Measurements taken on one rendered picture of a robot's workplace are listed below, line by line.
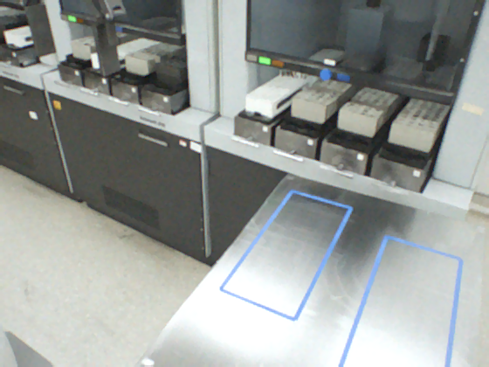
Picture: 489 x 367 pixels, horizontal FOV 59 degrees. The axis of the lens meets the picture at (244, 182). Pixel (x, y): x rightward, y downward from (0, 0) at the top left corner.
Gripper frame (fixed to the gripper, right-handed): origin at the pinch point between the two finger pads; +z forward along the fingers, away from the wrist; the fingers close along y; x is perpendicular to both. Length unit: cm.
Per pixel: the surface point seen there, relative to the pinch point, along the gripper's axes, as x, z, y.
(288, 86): 85, 34, -8
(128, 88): 66, 41, -63
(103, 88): 66, 44, -77
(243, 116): 66, 39, -14
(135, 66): 73, 36, -66
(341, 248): 25, 38, 36
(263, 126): 66, 40, -6
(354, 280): 18, 38, 41
